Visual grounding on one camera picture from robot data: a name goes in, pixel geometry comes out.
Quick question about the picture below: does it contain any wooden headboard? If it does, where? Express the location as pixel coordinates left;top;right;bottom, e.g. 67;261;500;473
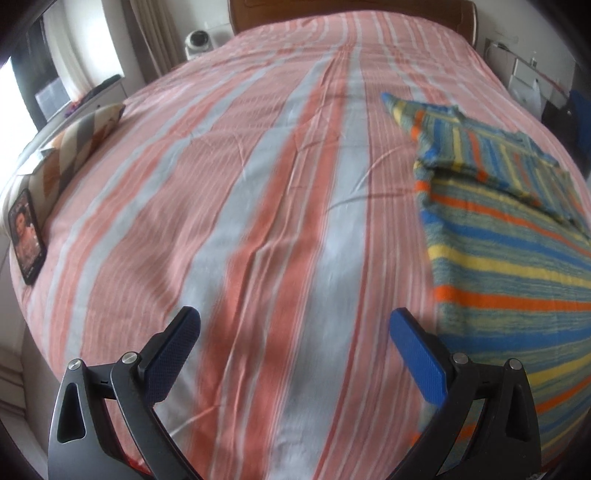
228;0;477;46

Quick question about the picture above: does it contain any white desk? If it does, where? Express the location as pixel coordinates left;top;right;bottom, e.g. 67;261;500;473
31;74;126;136

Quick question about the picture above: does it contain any blue cloth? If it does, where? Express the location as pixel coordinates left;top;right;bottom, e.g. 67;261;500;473
569;89;591;155

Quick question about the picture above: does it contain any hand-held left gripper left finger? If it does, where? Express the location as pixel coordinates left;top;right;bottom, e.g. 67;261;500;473
47;305;202;480

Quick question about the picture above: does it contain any sheer white curtain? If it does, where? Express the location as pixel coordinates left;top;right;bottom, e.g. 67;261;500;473
44;0;126;95

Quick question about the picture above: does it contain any chevron patterned pillow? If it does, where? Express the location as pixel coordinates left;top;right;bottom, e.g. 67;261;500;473
36;103;126;197

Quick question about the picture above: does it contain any window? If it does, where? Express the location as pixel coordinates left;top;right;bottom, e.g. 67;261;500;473
8;16;70;125

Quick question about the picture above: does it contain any black jacket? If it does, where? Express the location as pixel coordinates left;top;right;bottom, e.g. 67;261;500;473
544;98;579;141

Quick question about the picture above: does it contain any beige curtain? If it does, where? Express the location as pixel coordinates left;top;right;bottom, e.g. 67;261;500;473
121;0;182;89

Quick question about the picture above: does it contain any white cabinet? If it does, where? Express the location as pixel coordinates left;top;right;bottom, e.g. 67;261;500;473
510;56;556;110

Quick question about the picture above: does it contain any pink striped bedspread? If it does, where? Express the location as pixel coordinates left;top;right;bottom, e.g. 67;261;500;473
8;11;591;480

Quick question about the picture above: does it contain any black smartphone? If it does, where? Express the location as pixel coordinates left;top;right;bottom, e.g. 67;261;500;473
8;188;48;286

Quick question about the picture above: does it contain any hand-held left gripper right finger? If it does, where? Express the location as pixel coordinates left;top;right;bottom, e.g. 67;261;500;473
389;308;541;480

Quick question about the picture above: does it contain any striped knit sweater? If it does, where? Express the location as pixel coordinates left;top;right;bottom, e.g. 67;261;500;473
381;92;591;468

